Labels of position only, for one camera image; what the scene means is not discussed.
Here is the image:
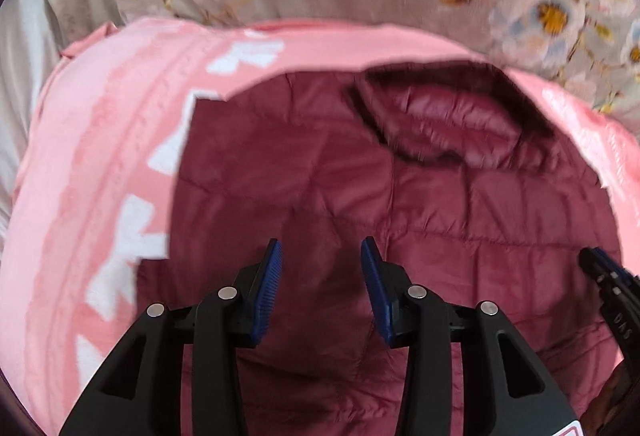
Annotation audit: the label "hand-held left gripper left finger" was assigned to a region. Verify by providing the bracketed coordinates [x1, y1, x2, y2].
[59, 237, 284, 436]

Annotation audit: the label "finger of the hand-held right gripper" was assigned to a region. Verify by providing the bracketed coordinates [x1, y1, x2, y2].
[578, 247, 627, 287]

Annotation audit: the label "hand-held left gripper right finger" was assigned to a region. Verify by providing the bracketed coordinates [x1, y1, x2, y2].
[360, 237, 577, 436]

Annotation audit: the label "maroon puffer jacket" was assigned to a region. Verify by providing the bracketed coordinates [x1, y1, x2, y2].
[135, 60, 632, 436]

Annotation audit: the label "person's right forearm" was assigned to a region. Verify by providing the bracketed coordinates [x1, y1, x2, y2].
[582, 356, 640, 436]

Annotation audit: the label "pink blanket with white print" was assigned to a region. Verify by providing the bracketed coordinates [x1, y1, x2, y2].
[0, 16, 640, 436]

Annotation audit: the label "white satin cloth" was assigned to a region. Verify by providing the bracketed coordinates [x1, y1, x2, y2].
[0, 0, 66, 217]

